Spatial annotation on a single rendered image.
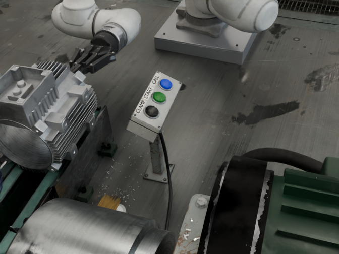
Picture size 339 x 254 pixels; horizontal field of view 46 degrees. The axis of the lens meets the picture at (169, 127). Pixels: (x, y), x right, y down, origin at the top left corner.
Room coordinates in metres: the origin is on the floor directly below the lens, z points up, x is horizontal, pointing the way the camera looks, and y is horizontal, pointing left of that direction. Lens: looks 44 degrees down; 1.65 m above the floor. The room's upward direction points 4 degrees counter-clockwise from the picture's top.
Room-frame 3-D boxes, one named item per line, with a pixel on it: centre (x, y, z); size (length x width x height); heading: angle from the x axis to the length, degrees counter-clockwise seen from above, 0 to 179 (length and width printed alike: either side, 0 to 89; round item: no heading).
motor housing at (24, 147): (0.73, 0.30, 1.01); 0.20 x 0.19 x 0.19; 159
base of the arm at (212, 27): (1.41, -0.16, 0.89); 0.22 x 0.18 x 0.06; 56
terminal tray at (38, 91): (0.69, 0.31, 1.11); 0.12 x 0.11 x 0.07; 159
